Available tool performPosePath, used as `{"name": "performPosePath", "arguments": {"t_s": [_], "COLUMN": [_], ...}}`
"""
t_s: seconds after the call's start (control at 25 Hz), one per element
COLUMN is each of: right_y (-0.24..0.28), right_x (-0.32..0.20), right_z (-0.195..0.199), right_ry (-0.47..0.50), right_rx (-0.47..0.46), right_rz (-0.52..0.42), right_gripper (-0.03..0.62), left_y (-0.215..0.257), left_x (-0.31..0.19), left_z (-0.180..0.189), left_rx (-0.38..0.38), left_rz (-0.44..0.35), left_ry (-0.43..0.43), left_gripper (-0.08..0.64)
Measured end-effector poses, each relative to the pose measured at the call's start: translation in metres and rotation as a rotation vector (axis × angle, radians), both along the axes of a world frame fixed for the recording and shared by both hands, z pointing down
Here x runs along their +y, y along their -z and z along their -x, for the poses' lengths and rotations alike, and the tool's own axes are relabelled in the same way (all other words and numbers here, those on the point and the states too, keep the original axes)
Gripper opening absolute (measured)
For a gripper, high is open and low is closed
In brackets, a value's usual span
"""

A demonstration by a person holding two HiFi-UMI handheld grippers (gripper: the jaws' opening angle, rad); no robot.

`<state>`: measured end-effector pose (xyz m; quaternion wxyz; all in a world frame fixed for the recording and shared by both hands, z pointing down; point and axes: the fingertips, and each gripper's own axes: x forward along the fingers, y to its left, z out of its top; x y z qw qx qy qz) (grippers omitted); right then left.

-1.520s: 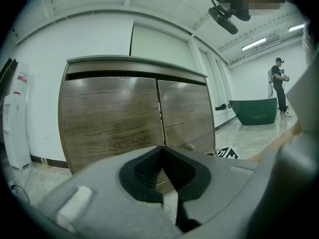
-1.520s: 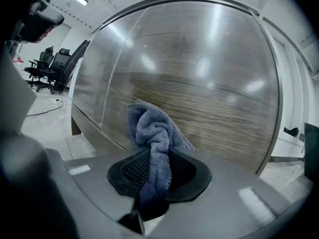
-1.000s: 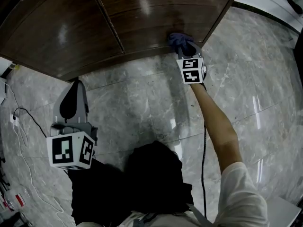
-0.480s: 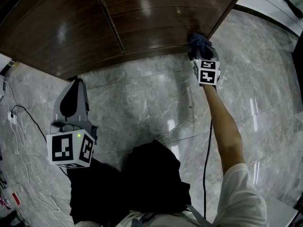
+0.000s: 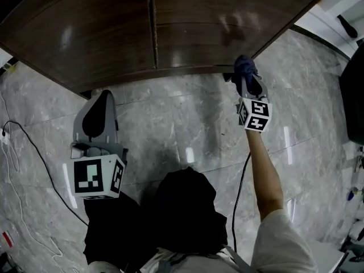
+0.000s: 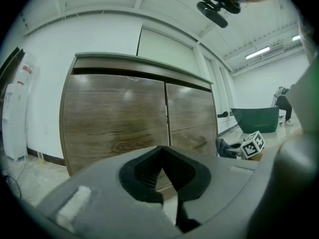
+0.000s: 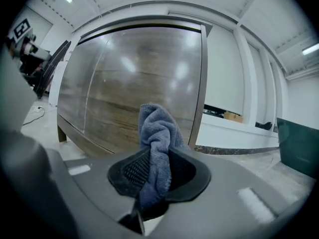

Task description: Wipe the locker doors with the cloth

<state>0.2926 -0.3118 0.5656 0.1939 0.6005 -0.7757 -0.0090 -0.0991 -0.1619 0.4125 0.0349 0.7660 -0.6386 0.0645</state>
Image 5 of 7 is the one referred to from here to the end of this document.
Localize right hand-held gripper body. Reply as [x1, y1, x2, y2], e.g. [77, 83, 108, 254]
[235, 95, 273, 133]

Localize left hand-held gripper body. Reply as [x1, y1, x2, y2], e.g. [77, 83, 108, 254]
[69, 141, 128, 201]

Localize dark blue wiping cloth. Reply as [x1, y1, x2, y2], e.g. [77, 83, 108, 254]
[230, 55, 262, 98]

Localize person's left forearm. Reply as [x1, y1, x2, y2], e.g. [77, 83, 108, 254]
[82, 192, 148, 267]

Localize person's right forearm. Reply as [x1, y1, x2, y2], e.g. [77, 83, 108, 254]
[245, 128, 285, 220]

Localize black-topped wooden vanity cabinet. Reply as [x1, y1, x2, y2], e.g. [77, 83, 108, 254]
[0, 0, 336, 99]

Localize black and white bathtub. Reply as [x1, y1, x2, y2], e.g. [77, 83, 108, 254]
[340, 43, 364, 146]

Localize person's black trousers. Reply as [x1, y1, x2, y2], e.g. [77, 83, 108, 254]
[142, 166, 228, 255]

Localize black oblong object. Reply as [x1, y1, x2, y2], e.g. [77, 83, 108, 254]
[337, 15, 359, 39]

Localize clear bottle with red label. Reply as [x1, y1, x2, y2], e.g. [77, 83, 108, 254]
[0, 223, 19, 250]

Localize white box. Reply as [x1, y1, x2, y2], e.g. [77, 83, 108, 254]
[308, 239, 349, 273]

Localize black power cable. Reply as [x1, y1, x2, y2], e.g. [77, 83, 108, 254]
[2, 120, 89, 227]

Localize white cable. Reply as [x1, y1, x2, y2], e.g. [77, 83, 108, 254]
[0, 92, 65, 272]

